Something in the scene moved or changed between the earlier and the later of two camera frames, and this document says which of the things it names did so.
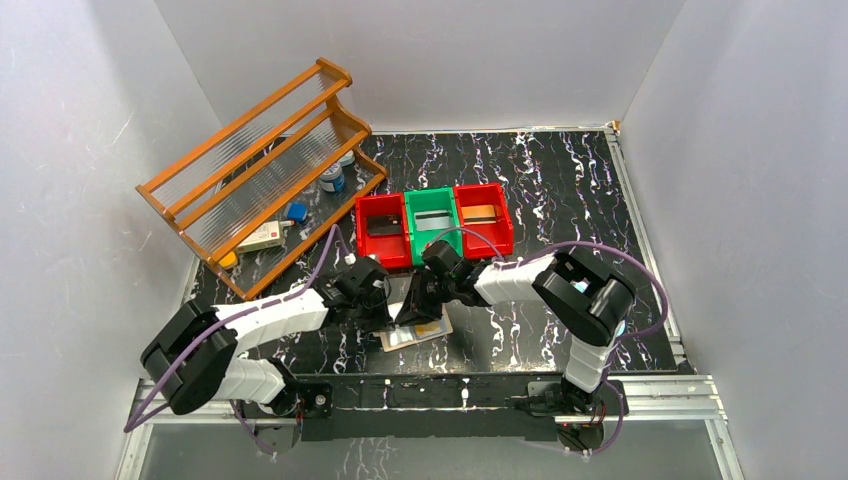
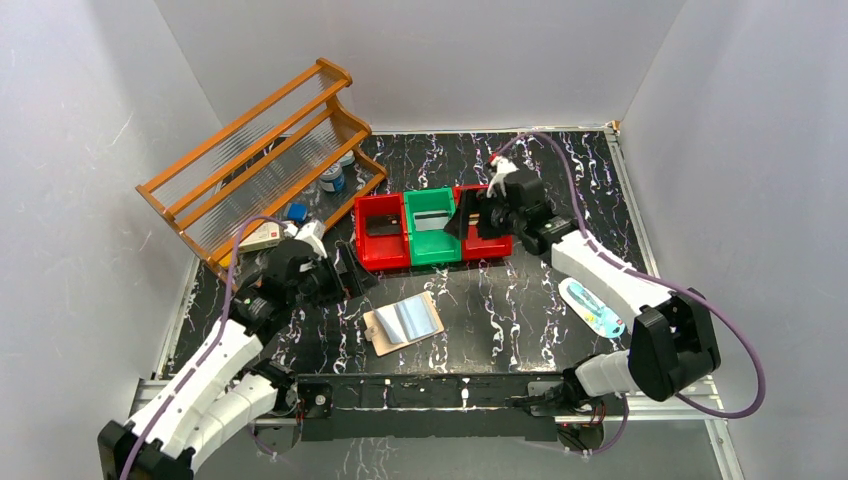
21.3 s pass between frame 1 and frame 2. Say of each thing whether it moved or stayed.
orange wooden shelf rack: stayed
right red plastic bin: stayed
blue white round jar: stayed
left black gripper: moved
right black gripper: moved
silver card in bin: stayed
